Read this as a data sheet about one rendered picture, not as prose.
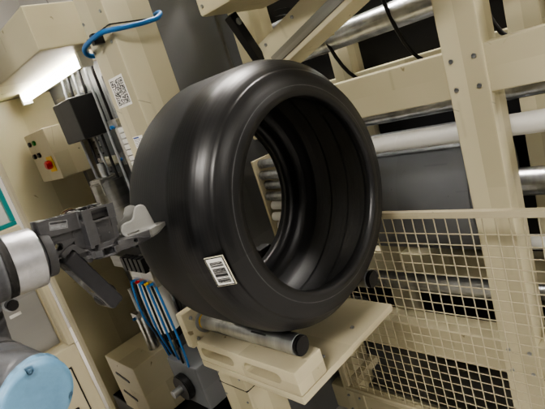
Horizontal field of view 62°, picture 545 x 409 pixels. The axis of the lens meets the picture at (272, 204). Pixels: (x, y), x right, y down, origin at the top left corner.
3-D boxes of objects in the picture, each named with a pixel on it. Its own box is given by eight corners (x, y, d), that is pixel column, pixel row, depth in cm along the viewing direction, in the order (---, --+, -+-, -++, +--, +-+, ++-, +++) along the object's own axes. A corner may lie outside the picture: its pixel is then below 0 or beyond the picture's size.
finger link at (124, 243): (152, 229, 76) (103, 247, 70) (155, 238, 76) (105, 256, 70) (139, 229, 79) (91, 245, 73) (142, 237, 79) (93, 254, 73)
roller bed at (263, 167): (276, 243, 158) (250, 161, 151) (302, 226, 167) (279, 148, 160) (319, 244, 143) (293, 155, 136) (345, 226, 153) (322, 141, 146)
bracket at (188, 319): (187, 346, 117) (174, 314, 115) (286, 273, 143) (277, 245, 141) (195, 349, 115) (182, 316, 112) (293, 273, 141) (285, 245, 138)
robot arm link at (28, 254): (26, 299, 62) (7, 291, 69) (62, 286, 65) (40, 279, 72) (6, 237, 61) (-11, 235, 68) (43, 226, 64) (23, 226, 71)
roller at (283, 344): (208, 330, 119) (195, 325, 116) (213, 313, 120) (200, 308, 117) (306, 359, 94) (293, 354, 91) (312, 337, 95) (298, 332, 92)
